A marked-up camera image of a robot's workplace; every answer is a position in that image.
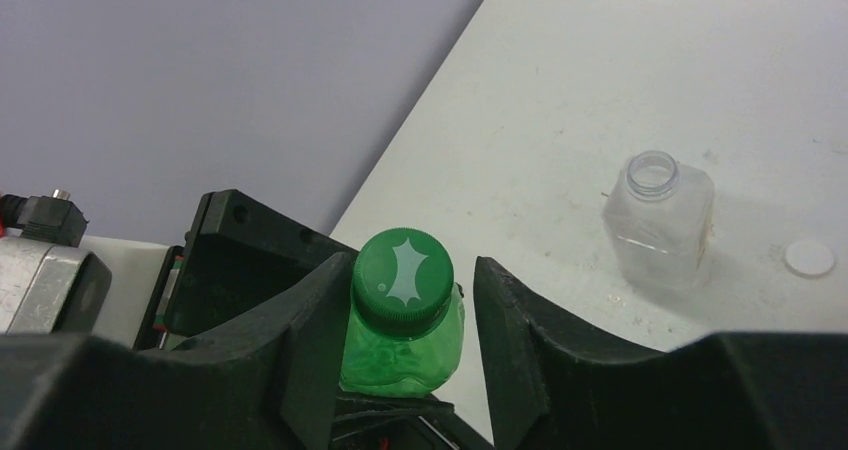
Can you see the clear square plastic bottle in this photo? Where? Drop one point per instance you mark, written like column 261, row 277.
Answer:
column 658, row 216

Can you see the green plastic bottle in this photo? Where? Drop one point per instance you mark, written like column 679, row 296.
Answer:
column 379, row 366

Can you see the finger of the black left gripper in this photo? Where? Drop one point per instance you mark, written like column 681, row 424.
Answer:
column 369, row 422

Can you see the green bottle cap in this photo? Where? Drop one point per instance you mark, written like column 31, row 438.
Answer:
column 402, row 283

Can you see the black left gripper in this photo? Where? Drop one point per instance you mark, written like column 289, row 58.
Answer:
column 238, row 253

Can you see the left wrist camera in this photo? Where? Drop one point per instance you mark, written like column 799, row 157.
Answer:
column 55, row 277

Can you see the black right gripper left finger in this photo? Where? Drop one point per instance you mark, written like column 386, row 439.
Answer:
column 266, row 379

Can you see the white bottle cap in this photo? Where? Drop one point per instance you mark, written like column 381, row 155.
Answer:
column 809, row 258

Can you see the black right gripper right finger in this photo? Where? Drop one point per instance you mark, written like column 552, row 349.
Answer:
column 555, row 381

